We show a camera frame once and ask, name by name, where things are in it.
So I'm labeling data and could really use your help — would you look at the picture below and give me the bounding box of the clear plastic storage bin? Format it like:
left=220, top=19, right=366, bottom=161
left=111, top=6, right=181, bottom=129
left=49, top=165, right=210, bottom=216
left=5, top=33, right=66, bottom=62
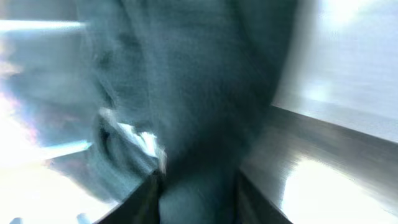
left=1, top=1, right=397, bottom=223

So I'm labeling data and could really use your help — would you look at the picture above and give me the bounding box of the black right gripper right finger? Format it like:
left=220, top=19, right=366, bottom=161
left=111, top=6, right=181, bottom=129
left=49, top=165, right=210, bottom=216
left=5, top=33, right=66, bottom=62
left=235, top=172, right=292, bottom=224

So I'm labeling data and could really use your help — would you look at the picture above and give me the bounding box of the black garment with tape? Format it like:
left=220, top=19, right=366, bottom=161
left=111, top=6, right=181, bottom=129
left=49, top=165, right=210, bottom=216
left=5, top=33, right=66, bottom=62
left=76, top=0, right=299, bottom=223

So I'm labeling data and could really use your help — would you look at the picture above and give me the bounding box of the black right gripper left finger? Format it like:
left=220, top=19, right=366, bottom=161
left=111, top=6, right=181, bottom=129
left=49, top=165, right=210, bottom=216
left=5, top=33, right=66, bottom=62
left=97, top=170, right=162, bottom=224

